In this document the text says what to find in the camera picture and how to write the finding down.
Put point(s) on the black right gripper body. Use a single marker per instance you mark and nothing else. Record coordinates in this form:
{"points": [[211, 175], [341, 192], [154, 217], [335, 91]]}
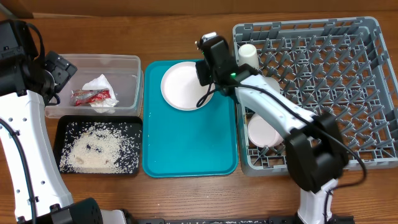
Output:
{"points": [[205, 73]]}

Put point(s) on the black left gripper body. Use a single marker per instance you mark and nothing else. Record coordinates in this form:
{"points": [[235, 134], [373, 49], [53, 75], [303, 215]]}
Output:
{"points": [[61, 71]]}

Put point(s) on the red foil wrapper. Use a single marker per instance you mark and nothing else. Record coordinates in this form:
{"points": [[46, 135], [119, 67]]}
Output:
{"points": [[81, 97]]}

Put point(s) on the cream cup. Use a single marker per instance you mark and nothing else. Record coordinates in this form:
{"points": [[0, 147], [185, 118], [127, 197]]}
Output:
{"points": [[247, 54]]}

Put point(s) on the large pink plate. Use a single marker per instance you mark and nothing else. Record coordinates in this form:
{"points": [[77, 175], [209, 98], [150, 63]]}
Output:
{"points": [[180, 86]]}

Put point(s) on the grey bowl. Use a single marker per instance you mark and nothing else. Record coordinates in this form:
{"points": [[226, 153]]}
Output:
{"points": [[271, 85]]}

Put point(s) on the white napkin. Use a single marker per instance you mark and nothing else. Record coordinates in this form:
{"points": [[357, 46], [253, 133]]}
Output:
{"points": [[103, 106]]}

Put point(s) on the white rice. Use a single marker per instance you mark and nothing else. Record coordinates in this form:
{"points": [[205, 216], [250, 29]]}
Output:
{"points": [[96, 149]]}

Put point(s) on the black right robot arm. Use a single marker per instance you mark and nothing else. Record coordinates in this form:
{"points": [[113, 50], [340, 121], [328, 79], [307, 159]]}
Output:
{"points": [[316, 155]]}

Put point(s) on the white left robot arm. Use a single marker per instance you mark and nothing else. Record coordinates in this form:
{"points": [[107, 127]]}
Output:
{"points": [[30, 78]]}

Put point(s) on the clear plastic waste bin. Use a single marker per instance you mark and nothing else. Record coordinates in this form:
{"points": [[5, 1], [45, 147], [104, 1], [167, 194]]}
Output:
{"points": [[124, 74]]}

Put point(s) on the teal serving tray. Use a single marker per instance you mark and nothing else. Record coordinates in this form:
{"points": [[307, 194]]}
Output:
{"points": [[178, 143]]}

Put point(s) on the black tray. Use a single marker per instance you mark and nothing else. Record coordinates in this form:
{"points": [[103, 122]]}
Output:
{"points": [[62, 130]]}

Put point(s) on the grey dish rack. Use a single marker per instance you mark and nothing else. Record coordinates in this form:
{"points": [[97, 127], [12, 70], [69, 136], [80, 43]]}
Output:
{"points": [[340, 66]]}

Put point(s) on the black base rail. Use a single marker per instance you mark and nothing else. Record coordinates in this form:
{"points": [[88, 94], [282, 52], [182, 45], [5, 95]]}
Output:
{"points": [[270, 220]]}

